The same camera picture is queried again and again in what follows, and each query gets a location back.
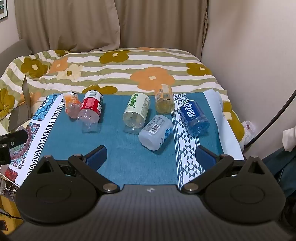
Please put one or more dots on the beige curtain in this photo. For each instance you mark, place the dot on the beige curtain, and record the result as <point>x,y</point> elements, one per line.
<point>161,23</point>
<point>69,23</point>

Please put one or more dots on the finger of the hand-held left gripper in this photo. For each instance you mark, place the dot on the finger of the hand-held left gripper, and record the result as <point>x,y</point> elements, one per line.
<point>13,138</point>

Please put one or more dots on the green label clear cup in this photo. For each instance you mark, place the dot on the green label clear cup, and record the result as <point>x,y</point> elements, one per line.
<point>136,109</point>

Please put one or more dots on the white plastic bag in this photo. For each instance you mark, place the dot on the white plastic bag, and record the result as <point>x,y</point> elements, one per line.
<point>249,129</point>

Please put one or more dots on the red label clear cup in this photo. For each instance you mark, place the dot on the red label clear cup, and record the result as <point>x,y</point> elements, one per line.
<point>92,104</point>

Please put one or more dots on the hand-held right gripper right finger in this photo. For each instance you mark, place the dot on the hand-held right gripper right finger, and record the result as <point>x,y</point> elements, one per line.
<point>205,158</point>

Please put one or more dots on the teal patterned cloth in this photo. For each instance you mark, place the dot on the teal patterned cloth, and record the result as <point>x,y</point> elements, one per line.
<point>129,157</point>

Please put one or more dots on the orange label clear cup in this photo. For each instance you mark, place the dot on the orange label clear cup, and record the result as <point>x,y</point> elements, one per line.
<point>71,102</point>

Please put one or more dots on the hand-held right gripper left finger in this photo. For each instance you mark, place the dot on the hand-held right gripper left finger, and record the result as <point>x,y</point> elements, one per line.
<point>97,156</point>

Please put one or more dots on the floral striped blanket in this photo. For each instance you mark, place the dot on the floral striped blanket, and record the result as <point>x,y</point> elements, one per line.
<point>138,67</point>

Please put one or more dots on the dark blue cloth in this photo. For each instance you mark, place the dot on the dark blue cloth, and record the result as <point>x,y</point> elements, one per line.
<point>282,171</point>

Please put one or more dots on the grey laptop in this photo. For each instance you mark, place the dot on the grey laptop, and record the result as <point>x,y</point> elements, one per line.
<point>20,115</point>

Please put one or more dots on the blue label clear cup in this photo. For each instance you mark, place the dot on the blue label clear cup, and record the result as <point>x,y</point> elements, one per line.
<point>193,115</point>

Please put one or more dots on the white cloth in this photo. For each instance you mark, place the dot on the white cloth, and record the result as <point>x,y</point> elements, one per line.
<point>290,138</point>

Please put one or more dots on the grey headboard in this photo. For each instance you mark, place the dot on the grey headboard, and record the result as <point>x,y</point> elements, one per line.
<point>13,51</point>

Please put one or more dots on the yellow box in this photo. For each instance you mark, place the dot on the yellow box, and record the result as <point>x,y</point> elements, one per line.
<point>9,208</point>

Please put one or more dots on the framed wall picture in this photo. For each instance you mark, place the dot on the framed wall picture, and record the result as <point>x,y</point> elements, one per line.
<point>3,8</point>

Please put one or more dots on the yellow label clear cup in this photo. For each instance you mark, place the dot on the yellow label clear cup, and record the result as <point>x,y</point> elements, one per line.
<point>164,102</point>

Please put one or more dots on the white barcode label cup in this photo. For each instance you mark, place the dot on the white barcode label cup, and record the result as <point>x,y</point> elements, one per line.
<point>153,133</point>

